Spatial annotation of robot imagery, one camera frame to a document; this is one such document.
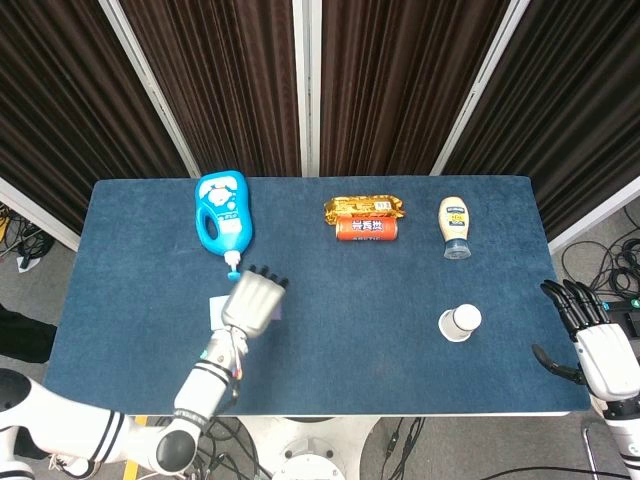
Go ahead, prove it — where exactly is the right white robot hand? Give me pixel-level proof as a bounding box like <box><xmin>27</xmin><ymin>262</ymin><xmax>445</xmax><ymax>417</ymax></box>
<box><xmin>532</xmin><ymin>279</ymin><xmax>640</xmax><ymax>401</ymax></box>

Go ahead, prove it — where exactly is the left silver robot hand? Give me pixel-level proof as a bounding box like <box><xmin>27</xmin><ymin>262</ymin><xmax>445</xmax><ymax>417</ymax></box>
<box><xmin>219</xmin><ymin>264</ymin><xmax>290</xmax><ymax>339</ymax></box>

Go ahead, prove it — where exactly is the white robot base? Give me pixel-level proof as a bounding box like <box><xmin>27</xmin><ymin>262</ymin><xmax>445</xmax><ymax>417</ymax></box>
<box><xmin>234</xmin><ymin>415</ymin><xmax>379</xmax><ymax>480</ymax></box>

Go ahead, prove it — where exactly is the light blue large cube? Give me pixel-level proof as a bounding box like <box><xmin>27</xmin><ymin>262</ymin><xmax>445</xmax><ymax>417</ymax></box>
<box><xmin>208</xmin><ymin>295</ymin><xmax>231</xmax><ymax>332</ymax></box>

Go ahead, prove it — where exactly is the black power strip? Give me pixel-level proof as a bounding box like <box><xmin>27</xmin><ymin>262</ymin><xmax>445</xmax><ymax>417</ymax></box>
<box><xmin>602</xmin><ymin>297</ymin><xmax>640</xmax><ymax>331</ymax></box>

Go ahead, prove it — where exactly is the blue detergent pump bottle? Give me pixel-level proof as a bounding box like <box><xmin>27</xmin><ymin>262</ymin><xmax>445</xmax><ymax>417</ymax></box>
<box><xmin>195</xmin><ymin>169</ymin><xmax>255</xmax><ymax>282</ymax></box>

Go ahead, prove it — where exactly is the blue table mat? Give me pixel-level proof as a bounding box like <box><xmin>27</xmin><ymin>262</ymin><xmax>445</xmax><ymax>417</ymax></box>
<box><xmin>37</xmin><ymin>175</ymin><xmax>591</xmax><ymax>416</ymax></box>

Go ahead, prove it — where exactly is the orange soda can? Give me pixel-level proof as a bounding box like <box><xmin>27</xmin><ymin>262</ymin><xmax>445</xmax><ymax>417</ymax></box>
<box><xmin>334</xmin><ymin>215</ymin><xmax>400</xmax><ymax>242</ymax></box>

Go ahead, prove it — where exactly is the golden snack packet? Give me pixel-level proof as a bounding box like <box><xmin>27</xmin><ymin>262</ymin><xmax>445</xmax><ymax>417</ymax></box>
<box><xmin>323</xmin><ymin>194</ymin><xmax>407</xmax><ymax>226</ymax></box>

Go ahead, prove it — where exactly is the white paper cup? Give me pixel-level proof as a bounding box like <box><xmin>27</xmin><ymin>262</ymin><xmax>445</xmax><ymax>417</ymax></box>
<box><xmin>437</xmin><ymin>303</ymin><xmax>482</xmax><ymax>344</ymax></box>

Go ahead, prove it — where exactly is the mayonnaise squeeze bottle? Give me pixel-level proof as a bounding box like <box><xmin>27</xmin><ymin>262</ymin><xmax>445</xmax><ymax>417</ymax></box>
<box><xmin>438</xmin><ymin>196</ymin><xmax>473</xmax><ymax>261</ymax></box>

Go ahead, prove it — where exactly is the dark brown pleated partition panel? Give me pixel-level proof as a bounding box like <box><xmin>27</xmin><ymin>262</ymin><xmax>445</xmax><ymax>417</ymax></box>
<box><xmin>442</xmin><ymin>0</ymin><xmax>640</xmax><ymax>241</ymax></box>
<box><xmin>119</xmin><ymin>0</ymin><xmax>304</xmax><ymax>177</ymax></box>
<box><xmin>319</xmin><ymin>0</ymin><xmax>511</xmax><ymax>177</ymax></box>
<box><xmin>0</xmin><ymin>0</ymin><xmax>191</xmax><ymax>236</ymax></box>

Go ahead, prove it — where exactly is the person in black clothes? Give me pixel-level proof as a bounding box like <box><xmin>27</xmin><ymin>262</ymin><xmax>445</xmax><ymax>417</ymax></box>
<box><xmin>0</xmin><ymin>303</ymin><xmax>59</xmax><ymax>365</ymax></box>

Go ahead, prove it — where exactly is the white sneaker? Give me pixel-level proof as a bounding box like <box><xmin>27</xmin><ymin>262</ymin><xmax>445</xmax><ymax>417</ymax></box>
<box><xmin>49</xmin><ymin>452</ymin><xmax>104</xmax><ymax>477</ymax></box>

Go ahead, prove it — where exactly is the black floor cable bundle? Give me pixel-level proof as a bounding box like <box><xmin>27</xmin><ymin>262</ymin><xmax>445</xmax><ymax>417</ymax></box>
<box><xmin>187</xmin><ymin>417</ymin><xmax>271</xmax><ymax>480</ymax></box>
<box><xmin>0</xmin><ymin>202</ymin><xmax>56</xmax><ymax>274</ymax></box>
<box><xmin>559</xmin><ymin>204</ymin><xmax>640</xmax><ymax>306</ymax></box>

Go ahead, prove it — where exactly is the white partition frame rail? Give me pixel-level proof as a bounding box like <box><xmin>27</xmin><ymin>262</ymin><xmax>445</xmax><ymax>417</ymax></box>
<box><xmin>547</xmin><ymin>177</ymin><xmax>640</xmax><ymax>255</ymax></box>
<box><xmin>0</xmin><ymin>177</ymin><xmax>81</xmax><ymax>252</ymax></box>

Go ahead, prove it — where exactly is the black cable with inline switch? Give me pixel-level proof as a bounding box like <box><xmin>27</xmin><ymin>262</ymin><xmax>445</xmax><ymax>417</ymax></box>
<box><xmin>383</xmin><ymin>417</ymin><xmax>426</xmax><ymax>472</ymax></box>

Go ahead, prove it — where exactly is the white partition frame post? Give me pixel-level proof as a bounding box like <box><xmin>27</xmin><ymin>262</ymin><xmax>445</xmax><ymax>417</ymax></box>
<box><xmin>430</xmin><ymin>0</ymin><xmax>532</xmax><ymax>177</ymax></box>
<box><xmin>292</xmin><ymin>0</ymin><xmax>322</xmax><ymax>177</ymax></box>
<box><xmin>98</xmin><ymin>0</ymin><xmax>202</xmax><ymax>178</ymax></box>

